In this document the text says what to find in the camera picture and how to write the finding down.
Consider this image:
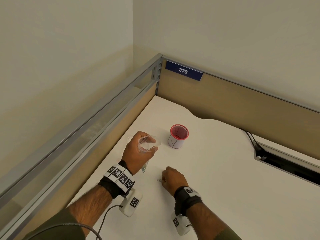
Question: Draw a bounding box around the person's right forearm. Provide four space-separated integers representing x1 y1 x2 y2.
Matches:
187 202 229 240

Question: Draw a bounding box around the black cable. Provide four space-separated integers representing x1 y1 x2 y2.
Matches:
245 131 262 151
239 128 257 149

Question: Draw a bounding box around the glass topped desk partition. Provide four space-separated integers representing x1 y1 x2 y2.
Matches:
0 53 163 240

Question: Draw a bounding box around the person's left forearm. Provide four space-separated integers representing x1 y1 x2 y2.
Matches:
67 185 113 237

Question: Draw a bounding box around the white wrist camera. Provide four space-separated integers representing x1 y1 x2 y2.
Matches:
171 211 193 237

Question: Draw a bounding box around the person's left hand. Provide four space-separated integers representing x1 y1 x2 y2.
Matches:
122 131 159 176

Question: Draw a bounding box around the black wristband with marker tags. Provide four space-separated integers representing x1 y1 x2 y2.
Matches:
98 161 135 200

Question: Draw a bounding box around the white paper cup red rim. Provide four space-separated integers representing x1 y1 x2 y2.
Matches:
168 124 190 149

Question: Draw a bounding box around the person's right hand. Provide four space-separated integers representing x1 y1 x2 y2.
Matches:
161 166 189 198

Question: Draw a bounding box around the blue number sign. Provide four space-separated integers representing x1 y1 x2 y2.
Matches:
165 60 204 82

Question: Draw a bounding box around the white marker cube on wrist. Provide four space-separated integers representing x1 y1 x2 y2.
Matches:
119 189 143 218

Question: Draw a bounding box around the beige desk partition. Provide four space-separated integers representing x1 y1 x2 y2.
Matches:
155 54 320 170

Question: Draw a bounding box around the olive green shirt sleeve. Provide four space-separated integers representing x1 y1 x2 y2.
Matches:
24 208 87 240
212 227 243 240

